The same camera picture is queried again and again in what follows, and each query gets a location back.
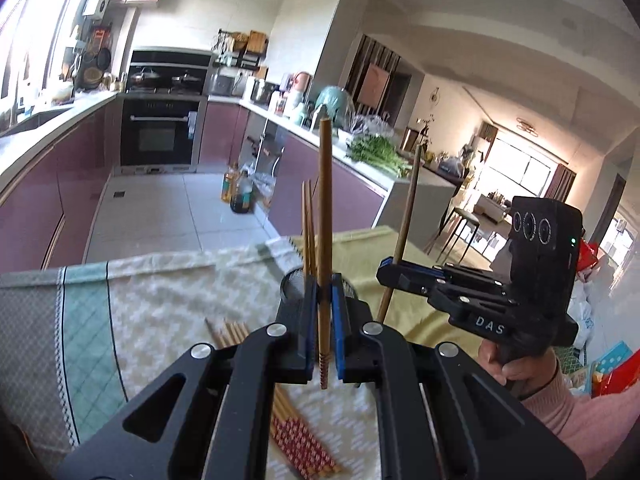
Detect chopsticks standing in holder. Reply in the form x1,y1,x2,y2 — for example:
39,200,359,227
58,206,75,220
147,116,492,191
306,179,318,281

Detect mauve long kitchen cabinets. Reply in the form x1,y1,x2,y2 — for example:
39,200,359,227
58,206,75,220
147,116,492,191
199,101,389,237

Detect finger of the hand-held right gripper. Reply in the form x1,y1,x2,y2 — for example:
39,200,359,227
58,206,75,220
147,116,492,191
376,268,509,337
381,257,507,292

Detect yellow cooking oil bottle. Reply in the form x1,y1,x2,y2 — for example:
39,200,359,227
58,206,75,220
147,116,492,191
221,162,241,204

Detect colourful cardboard box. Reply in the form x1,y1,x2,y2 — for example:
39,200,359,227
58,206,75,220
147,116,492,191
570,339,640,397

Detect person's right hand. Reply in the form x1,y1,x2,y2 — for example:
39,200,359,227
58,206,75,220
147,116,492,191
476,338,559,403

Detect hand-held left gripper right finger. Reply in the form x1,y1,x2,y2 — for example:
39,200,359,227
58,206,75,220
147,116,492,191
331,275,587,480

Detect yellow cloth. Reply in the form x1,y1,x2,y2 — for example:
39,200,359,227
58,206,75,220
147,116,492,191
290,225,482,357

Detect hanging pans and utensils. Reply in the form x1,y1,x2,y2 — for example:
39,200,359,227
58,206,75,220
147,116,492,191
70,24,115,92

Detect pink kettle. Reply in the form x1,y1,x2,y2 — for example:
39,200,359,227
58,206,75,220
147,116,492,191
292,71,314,107

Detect mauve sink-side kitchen cabinets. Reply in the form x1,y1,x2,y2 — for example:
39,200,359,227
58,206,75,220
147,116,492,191
0,104,124,272

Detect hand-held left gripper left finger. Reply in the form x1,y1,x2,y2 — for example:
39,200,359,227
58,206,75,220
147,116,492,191
55,274,320,480

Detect kitchen window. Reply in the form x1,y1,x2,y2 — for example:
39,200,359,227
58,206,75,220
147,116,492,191
0,0,87,102

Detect red-patterned bamboo chopstick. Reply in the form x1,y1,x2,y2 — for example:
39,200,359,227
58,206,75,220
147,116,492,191
301,181,311,281
317,118,334,391
377,145,423,322

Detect beige teal patterned tablecloth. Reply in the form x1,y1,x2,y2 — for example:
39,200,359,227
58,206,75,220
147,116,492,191
0,236,401,480

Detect bunch of green vegetables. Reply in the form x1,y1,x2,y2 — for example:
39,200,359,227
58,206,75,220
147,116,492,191
346,135,412,177

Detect black stove hood unit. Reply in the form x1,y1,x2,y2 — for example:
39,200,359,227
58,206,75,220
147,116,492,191
127,49,212,97

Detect framed wall picture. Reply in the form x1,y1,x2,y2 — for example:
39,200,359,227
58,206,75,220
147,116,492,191
360,62,392,107

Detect person's right forearm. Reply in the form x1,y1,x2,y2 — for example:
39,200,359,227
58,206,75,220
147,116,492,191
519,360,640,480

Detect black mesh utensil holder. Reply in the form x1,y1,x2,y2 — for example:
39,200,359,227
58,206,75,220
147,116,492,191
280,267,357,312

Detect teal mesh food cover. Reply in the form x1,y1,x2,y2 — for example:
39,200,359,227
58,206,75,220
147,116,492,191
314,85,357,127

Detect black countertop storage rack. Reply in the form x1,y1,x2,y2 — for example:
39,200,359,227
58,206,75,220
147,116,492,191
212,30,269,72

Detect green-seat stool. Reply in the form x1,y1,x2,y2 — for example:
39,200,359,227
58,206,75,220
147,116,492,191
424,207,482,257

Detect clear plastic bags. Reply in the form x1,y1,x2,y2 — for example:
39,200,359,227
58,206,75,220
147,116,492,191
349,113,397,138

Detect black built-in oven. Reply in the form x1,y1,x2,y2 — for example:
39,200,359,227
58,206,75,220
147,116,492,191
120,96,202,168

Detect steel cooking pot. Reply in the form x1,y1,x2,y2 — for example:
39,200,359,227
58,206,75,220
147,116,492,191
249,79,279,107

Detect white plastic bag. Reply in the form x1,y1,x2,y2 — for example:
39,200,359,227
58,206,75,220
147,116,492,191
569,280,597,352

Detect dark sauce bottle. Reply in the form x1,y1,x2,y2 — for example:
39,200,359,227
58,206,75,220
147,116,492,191
229,170,255,215

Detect bunch of bamboo chopsticks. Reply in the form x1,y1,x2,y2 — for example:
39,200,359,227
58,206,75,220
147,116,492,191
203,317,346,480

